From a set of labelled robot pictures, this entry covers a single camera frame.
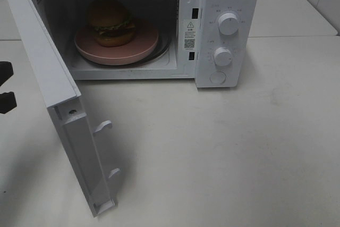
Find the lower white round knob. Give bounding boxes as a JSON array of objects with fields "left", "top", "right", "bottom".
[{"left": 214, "top": 47, "right": 233, "bottom": 66}]

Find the upper white round knob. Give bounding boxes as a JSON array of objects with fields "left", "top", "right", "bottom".
[{"left": 217, "top": 12, "right": 240, "bottom": 36}]

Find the white warning label sticker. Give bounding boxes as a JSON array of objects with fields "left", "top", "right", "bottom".
[{"left": 182, "top": 19, "right": 199, "bottom": 51}]

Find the burger with lettuce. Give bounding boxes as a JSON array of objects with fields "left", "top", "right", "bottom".
[{"left": 87, "top": 0, "right": 136, "bottom": 47}]

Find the round white door-release button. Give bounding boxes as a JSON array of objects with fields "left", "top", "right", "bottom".
[{"left": 210, "top": 71, "right": 226, "bottom": 85}]

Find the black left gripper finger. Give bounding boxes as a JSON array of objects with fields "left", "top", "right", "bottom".
[
  {"left": 0, "top": 61, "right": 13, "bottom": 86},
  {"left": 0, "top": 91, "right": 16, "bottom": 114}
]

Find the white round knob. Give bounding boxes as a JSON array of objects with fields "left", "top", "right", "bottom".
[
  {"left": 214, "top": 47, "right": 233, "bottom": 66},
  {"left": 217, "top": 12, "right": 240, "bottom": 36}
]

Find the glass microwave turntable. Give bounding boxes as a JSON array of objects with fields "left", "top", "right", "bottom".
[{"left": 82, "top": 36, "right": 171, "bottom": 67}]

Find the white microwave oven body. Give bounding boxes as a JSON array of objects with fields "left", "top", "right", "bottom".
[{"left": 36, "top": 0, "right": 257, "bottom": 88}]

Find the pink round plate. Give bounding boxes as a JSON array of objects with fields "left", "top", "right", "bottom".
[{"left": 74, "top": 19, "right": 160, "bottom": 66}]

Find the white microwave door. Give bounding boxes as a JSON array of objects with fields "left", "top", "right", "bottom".
[{"left": 7, "top": 0, "right": 120, "bottom": 216}]

